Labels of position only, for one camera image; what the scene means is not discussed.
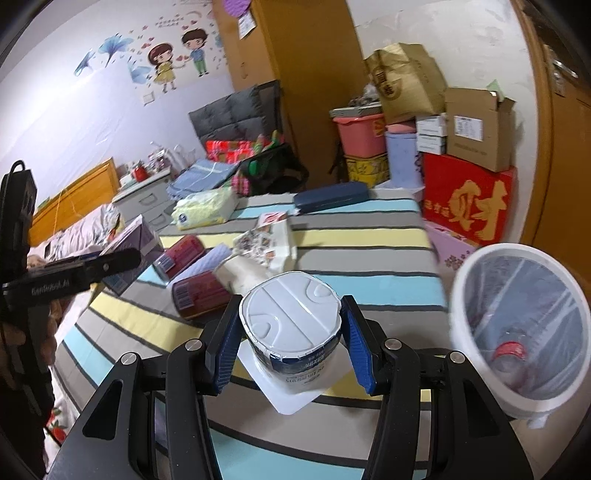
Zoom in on white blue yogurt cup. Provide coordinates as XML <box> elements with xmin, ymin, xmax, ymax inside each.
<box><xmin>238</xmin><ymin>271</ymin><xmax>352</xmax><ymax>415</ymax></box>

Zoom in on patterned white crumpled wrapper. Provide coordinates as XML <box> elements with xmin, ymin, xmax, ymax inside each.
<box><xmin>232</xmin><ymin>219</ymin><xmax>297</xmax><ymax>274</ymax></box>

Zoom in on yellow tissue pack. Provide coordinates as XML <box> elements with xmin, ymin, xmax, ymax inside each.
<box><xmin>171</xmin><ymin>187</ymin><xmax>238</xmax><ymax>231</ymax></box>

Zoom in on striped table cloth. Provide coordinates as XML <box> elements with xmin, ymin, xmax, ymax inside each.
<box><xmin>53</xmin><ymin>185</ymin><xmax>450</xmax><ymax>480</ymax></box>

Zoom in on cartoon couple wall sticker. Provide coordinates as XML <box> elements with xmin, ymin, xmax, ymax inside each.
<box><xmin>147</xmin><ymin>28</ymin><xmax>209</xmax><ymax>94</ymax></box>

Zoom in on clear plastic bottle red label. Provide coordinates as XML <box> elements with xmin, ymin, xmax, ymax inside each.
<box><xmin>490</xmin><ymin>341</ymin><xmax>527</xmax><ymax>389</ymax></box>

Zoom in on pink floral box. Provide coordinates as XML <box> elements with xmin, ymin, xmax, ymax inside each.
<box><xmin>425</xmin><ymin>221</ymin><xmax>479</xmax><ymax>281</ymax></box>

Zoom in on red milk can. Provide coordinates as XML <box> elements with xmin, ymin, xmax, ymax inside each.
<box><xmin>153</xmin><ymin>235</ymin><xmax>206</xmax><ymax>282</ymax></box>
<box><xmin>171</xmin><ymin>271</ymin><xmax>231</xmax><ymax>320</ymax></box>

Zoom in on white round trash bin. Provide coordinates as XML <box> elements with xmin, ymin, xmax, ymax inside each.
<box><xmin>449</xmin><ymin>243</ymin><xmax>590</xmax><ymax>429</ymax></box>

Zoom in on strawberry milk carton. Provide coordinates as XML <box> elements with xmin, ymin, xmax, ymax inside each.
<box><xmin>256</xmin><ymin>211</ymin><xmax>288</xmax><ymax>228</ymax></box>

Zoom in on brown cardboard box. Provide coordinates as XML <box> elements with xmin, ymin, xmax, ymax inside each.
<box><xmin>445</xmin><ymin>88</ymin><xmax>515</xmax><ymax>172</ymax></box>

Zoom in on stacked white small boxes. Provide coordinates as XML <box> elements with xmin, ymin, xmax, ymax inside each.
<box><xmin>416</xmin><ymin>113</ymin><xmax>448</xmax><ymax>155</ymax></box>

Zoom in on grey padded cushion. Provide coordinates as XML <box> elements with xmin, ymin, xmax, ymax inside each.
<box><xmin>188</xmin><ymin>80</ymin><xmax>283</xmax><ymax>146</ymax></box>

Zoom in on yellow printed box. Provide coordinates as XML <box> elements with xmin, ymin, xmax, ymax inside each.
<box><xmin>346</xmin><ymin>153</ymin><xmax>390</xmax><ymax>188</ymax></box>

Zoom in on wooden door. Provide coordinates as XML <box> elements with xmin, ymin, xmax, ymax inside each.
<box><xmin>513</xmin><ymin>1</ymin><xmax>590</xmax><ymax>295</ymax></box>

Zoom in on wooden bed headboard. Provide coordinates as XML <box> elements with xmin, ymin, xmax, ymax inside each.
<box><xmin>29</xmin><ymin>158</ymin><xmax>119</xmax><ymax>247</ymax></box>

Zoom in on white foam fruit net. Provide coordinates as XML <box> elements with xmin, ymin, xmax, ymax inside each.
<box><xmin>183</xmin><ymin>243</ymin><xmax>232</xmax><ymax>277</ymax></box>

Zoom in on folded blue cloth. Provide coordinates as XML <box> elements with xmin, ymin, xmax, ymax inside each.
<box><xmin>166</xmin><ymin>159</ymin><xmax>239</xmax><ymax>201</ymax></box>

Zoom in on lilac cylindrical container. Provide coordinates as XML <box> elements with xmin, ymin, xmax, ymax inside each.
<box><xmin>385</xmin><ymin>123</ymin><xmax>424</xmax><ymax>189</ymax></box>

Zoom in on purple white box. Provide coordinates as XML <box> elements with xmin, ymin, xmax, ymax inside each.
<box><xmin>101</xmin><ymin>215</ymin><xmax>164</xmax><ymax>296</ymax></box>

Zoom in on brown paper bag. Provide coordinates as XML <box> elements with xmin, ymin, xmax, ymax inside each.
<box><xmin>365</xmin><ymin>43</ymin><xmax>447</xmax><ymax>124</ymax></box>

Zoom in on navy glasses case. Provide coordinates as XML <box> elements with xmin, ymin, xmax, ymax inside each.
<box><xmin>294</xmin><ymin>182</ymin><xmax>370</xmax><ymax>214</ymax></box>

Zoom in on grey drawer cabinet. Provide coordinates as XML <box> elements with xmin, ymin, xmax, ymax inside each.
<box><xmin>112</xmin><ymin>167</ymin><xmax>174</xmax><ymax>231</ymax></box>

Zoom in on silver door handle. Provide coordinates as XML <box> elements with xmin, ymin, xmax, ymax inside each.
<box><xmin>543</xmin><ymin>44</ymin><xmax>579</xmax><ymax>97</ymax></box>

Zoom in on red plaid cloth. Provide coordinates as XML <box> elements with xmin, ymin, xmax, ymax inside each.
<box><xmin>205</xmin><ymin>130</ymin><xmax>284</xmax><ymax>197</ymax></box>

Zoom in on black bag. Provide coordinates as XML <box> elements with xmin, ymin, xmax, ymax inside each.
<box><xmin>238</xmin><ymin>143</ymin><xmax>310</xmax><ymax>196</ymax></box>

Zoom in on pink plastic bin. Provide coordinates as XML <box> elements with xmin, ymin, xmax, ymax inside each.
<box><xmin>332</xmin><ymin>113</ymin><xmax>387</xmax><ymax>158</ymax></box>

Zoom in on red gift box gold character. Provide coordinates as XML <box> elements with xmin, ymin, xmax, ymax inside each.
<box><xmin>423</xmin><ymin>153</ymin><xmax>516</xmax><ymax>246</ymax></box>

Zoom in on wooden wardrobe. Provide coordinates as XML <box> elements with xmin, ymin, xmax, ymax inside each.
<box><xmin>212</xmin><ymin>0</ymin><xmax>368</xmax><ymax>188</ymax></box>

